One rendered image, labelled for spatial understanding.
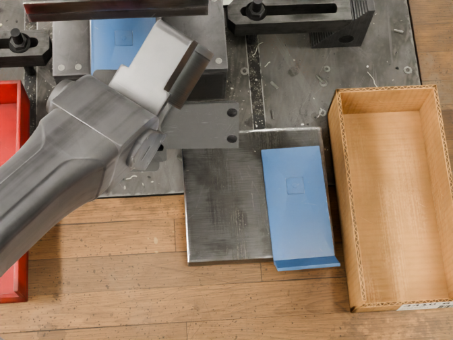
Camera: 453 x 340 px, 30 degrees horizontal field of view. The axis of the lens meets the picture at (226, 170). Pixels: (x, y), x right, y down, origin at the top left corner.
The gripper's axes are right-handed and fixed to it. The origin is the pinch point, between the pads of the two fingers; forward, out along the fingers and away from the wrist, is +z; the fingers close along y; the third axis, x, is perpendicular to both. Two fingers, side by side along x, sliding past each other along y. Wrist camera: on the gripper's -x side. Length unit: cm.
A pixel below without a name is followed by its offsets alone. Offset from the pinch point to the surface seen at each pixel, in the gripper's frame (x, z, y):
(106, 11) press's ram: 1.8, -7.1, 10.7
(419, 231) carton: -34.4, 0.2, -14.4
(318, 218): -22.1, 0.2, -12.5
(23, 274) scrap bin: 11.4, -0.1, -17.9
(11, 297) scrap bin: 12.8, -1.4, -20.0
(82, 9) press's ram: 4.1, -7.6, 11.0
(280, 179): -18.2, 3.0, -8.3
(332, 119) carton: -24.9, 5.2, -1.6
